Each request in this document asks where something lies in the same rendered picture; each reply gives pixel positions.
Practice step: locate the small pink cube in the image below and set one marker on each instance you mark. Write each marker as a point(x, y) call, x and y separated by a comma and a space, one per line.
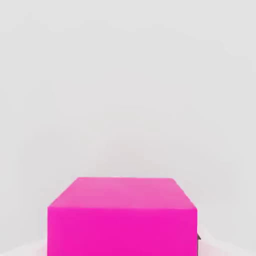
point(122, 230)

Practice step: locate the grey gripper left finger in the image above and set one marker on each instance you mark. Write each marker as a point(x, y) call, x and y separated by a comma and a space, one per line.
point(41, 251)

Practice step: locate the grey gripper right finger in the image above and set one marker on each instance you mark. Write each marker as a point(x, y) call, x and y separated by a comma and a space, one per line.
point(202, 247)

